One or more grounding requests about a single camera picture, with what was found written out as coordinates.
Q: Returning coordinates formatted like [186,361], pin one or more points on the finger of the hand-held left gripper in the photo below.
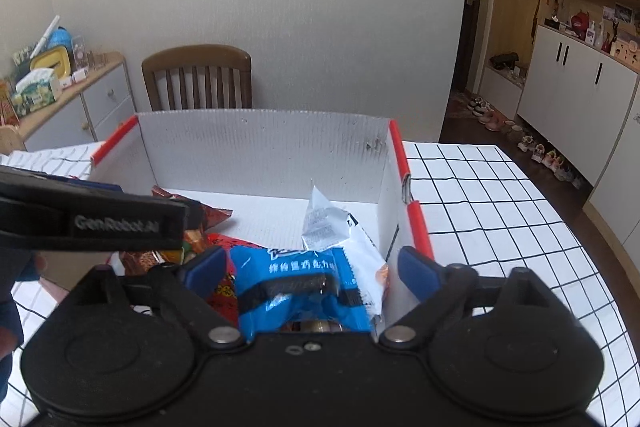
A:
[75,184]
[194,218]

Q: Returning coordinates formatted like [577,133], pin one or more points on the blue container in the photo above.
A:
[62,38]

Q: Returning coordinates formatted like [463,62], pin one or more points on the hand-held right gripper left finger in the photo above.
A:
[205,267]

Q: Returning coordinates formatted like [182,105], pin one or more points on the white mug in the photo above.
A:
[72,79]

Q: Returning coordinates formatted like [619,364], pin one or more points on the dark wooden chair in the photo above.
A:
[195,57]

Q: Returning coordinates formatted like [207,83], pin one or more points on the wooden side cabinet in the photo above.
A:
[105,97]

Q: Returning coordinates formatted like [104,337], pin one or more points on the dark wooden door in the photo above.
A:
[462,32]

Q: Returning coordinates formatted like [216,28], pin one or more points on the orange-brown cookie packet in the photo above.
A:
[215,214]

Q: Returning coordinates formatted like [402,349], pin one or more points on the checkered white tablecloth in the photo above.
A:
[500,227]

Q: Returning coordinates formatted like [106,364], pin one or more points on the white base cabinet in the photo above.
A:
[565,82]

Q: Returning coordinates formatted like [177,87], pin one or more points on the red ornament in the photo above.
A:
[580,21]

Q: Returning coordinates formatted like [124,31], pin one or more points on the red cardboard box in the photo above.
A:
[260,147]

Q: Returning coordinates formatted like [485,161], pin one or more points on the clear glass cup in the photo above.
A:
[80,52]

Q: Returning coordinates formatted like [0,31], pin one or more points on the large red snack packet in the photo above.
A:
[225,294]

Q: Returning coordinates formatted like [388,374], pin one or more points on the pair of dark shoes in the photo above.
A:
[504,60]

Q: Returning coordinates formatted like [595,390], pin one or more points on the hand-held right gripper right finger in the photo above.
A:
[417,267]

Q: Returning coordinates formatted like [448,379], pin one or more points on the row of shoes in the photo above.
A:
[525,137]

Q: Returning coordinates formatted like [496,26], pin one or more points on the yellow container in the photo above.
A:
[52,59]

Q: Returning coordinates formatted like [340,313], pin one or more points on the green tissue box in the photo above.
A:
[35,99]

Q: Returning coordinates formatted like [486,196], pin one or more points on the blue snack packet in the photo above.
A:
[290,272]

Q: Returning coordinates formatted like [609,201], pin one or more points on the white stick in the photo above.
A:
[45,37]

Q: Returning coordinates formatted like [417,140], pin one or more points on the colourful snack bag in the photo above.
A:
[7,102]

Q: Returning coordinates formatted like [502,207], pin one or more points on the white and brown cake packet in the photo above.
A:
[325,222]

